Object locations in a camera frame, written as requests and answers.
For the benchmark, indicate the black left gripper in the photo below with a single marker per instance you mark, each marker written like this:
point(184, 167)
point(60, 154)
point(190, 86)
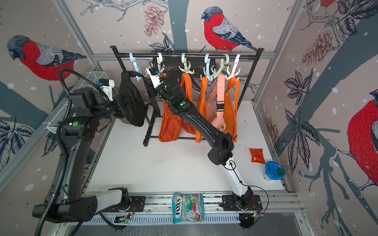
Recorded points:
point(119, 108)

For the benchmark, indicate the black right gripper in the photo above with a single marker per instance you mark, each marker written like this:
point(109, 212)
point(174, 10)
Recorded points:
point(154, 92)

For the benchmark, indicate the black sling bag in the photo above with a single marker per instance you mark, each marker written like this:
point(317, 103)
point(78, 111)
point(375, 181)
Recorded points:
point(133, 107)

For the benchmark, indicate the dark orange backpack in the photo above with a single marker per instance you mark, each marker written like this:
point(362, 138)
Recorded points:
point(187, 83)

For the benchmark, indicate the pink sling bag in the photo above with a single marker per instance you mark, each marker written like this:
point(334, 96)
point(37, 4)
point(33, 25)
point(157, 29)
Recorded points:
point(215, 104)

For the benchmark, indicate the bright orange sling bag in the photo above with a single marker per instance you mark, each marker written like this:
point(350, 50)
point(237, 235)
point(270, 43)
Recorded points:
point(231, 108)

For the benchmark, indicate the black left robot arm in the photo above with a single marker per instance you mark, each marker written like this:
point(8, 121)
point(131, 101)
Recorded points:
point(87, 105)

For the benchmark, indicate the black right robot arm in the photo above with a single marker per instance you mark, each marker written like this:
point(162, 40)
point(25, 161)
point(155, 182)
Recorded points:
point(221, 144)

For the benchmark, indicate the white hook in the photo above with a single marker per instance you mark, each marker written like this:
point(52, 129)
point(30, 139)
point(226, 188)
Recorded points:
point(155, 66)
point(234, 73)

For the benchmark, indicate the light green hook middle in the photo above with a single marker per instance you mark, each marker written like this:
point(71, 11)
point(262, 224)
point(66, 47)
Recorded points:
point(186, 65)

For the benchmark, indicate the light green hook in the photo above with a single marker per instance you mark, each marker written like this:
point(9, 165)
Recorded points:
point(186, 65)
point(223, 63)

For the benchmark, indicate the light blue hook far left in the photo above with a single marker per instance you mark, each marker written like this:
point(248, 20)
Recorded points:
point(134, 61)

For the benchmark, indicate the light blue hook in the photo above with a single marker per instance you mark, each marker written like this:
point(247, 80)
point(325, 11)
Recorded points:
point(134, 61)
point(208, 71)

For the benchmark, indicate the white hook far right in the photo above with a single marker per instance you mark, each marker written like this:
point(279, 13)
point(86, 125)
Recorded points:
point(234, 73)

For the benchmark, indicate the Fox's candy bag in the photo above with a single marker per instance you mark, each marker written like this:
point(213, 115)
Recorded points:
point(187, 208)

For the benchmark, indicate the small circuit board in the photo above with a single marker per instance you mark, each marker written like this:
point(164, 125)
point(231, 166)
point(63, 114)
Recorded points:
point(122, 219)

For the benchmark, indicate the red snack packet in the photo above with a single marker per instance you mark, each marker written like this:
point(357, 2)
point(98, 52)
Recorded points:
point(257, 155)

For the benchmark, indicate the blue lidded container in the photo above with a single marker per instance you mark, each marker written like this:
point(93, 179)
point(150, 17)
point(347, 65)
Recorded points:
point(273, 171)

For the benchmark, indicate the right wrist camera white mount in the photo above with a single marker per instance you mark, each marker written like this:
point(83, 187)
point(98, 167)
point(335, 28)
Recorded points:
point(155, 78)

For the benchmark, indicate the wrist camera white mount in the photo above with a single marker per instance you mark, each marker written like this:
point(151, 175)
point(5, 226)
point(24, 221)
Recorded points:
point(155, 78)
point(106, 86)

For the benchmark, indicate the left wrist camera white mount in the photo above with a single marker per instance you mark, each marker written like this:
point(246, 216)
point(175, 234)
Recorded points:
point(106, 86)

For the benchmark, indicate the black perforated wall shelf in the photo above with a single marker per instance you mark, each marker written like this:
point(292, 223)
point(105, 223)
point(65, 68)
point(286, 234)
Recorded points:
point(172, 64)

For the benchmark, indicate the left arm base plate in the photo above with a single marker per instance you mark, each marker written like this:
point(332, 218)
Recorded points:
point(136, 204)

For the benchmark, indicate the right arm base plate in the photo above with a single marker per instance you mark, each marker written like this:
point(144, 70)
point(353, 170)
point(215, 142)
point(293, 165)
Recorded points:
point(235, 203)

